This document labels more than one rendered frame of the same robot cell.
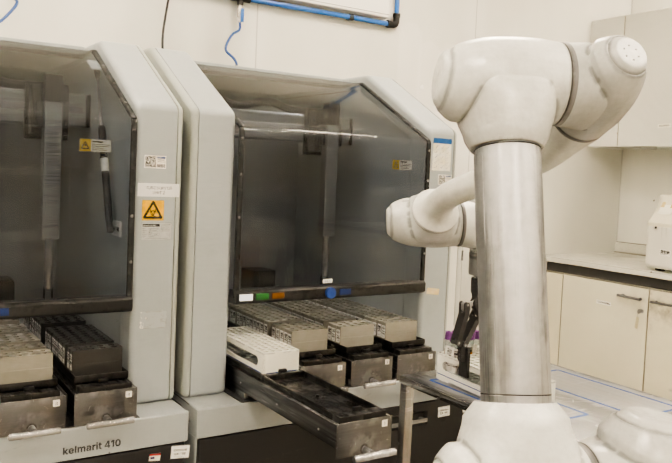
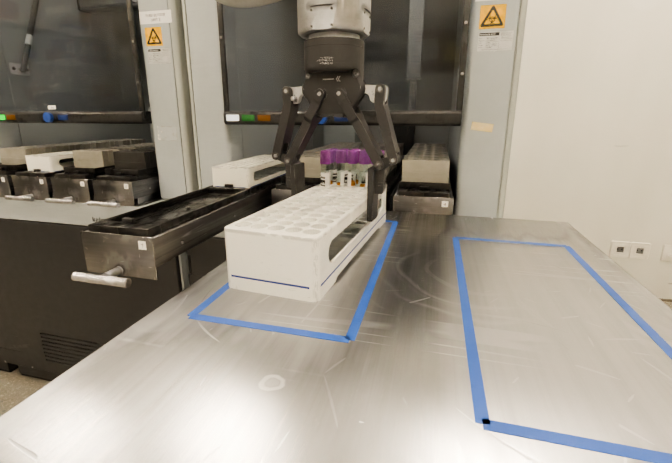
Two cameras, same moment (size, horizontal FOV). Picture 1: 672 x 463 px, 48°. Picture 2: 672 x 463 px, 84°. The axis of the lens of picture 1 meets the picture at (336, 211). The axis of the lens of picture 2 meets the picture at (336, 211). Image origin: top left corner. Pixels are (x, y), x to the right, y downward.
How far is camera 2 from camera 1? 1.57 m
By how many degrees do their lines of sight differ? 48
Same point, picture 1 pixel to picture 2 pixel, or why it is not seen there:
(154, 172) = (150, 0)
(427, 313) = (472, 155)
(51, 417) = (81, 193)
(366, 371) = not seen: hidden behind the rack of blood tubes
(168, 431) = not seen: hidden behind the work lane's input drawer
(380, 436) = (139, 260)
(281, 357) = (228, 172)
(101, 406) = (109, 192)
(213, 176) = not seen: outside the picture
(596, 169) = not seen: outside the picture
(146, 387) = (170, 187)
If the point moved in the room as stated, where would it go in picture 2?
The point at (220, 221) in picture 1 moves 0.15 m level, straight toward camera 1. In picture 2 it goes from (210, 44) to (153, 34)
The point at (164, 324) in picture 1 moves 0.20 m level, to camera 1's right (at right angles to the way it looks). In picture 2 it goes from (175, 138) to (205, 141)
